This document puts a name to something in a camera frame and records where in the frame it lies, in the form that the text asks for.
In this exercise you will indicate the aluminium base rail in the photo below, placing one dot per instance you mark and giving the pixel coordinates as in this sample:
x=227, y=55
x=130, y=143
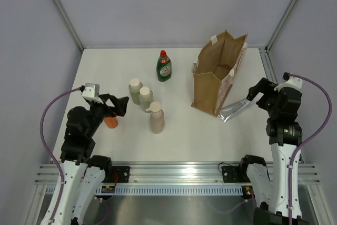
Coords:
x=174, y=174

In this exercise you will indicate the green dish soap bottle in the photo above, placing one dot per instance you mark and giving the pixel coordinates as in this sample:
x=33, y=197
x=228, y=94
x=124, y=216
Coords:
x=163, y=67

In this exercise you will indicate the right aluminium frame post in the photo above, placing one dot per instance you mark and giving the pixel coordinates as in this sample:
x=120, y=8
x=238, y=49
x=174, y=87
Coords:
x=284, y=18

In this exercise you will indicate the orange spray bottle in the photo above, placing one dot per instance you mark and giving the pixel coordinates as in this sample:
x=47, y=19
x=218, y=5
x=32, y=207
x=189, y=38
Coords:
x=111, y=122

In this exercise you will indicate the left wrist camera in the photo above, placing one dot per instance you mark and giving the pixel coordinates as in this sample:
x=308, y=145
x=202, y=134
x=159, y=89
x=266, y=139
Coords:
x=90, y=92

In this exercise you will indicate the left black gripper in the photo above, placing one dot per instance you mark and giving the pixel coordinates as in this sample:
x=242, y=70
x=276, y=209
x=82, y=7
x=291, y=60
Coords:
x=119, y=108

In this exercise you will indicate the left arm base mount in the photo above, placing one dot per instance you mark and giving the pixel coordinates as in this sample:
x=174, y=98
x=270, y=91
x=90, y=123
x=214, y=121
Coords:
x=118, y=174

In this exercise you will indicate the white slotted cable duct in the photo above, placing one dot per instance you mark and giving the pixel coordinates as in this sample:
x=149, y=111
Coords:
x=172, y=190

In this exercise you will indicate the beige pump lotion bottle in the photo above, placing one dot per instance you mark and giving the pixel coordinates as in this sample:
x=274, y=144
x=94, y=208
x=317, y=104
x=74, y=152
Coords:
x=157, y=120

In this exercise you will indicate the brown canvas bag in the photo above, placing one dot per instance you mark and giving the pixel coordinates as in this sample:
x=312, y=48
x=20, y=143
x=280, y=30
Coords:
x=215, y=69

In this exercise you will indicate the green bottle white cap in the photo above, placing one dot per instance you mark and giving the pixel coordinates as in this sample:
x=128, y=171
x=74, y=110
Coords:
x=146, y=98
x=134, y=88

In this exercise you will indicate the silver tube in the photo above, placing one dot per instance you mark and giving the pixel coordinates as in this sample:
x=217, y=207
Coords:
x=232, y=110

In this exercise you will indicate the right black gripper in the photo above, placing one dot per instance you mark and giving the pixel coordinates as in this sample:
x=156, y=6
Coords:
x=265, y=87

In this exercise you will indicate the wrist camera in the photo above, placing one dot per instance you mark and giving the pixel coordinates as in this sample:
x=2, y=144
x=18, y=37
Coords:
x=90, y=92
x=290, y=81

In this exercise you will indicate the right side aluminium rail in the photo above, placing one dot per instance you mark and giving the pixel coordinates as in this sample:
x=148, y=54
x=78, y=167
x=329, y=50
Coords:
x=268, y=66

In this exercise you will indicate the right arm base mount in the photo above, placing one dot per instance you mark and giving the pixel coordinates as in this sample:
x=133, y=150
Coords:
x=234, y=174

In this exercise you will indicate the aluminium frame post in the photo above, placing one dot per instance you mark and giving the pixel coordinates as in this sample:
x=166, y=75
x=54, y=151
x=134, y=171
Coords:
x=284, y=18
x=68, y=24

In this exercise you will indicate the left aluminium frame post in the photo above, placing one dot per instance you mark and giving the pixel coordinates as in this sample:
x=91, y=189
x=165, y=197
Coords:
x=68, y=24

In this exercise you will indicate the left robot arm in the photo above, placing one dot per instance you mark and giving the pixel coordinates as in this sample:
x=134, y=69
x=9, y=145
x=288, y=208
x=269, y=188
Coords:
x=81, y=172

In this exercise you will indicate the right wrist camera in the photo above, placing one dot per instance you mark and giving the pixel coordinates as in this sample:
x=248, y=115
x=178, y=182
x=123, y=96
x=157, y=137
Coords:
x=290, y=81

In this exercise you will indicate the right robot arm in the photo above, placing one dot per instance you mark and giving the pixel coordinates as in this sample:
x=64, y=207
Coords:
x=276, y=194

